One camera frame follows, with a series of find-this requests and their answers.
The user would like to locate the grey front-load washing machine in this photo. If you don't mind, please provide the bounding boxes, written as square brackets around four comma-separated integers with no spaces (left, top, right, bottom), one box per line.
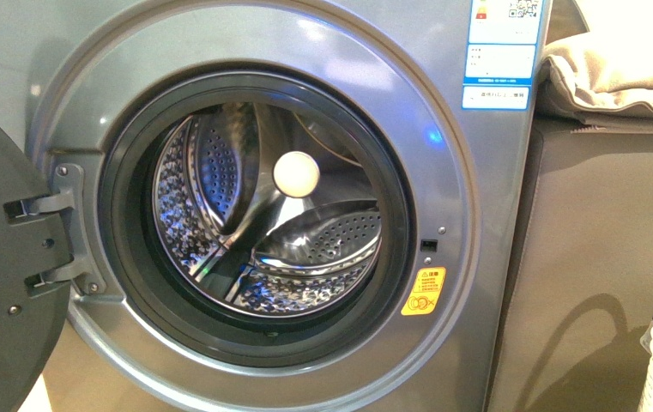
[0,1,552,411]

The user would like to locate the orange warning sticker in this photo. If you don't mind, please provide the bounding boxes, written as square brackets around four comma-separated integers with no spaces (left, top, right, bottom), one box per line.
[401,267,447,316]

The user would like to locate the blue white energy label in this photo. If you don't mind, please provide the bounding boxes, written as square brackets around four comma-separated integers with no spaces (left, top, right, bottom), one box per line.
[462,0,549,111]

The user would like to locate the brown cabinet beside washer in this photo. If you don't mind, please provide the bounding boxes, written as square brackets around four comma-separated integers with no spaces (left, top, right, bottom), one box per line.
[487,118,653,411]

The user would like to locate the dark grey washer door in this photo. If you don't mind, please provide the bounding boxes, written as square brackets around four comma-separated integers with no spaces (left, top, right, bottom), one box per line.
[0,128,71,411]

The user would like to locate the beige folded cushion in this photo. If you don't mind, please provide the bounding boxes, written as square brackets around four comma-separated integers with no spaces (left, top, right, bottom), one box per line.
[536,1,653,132]

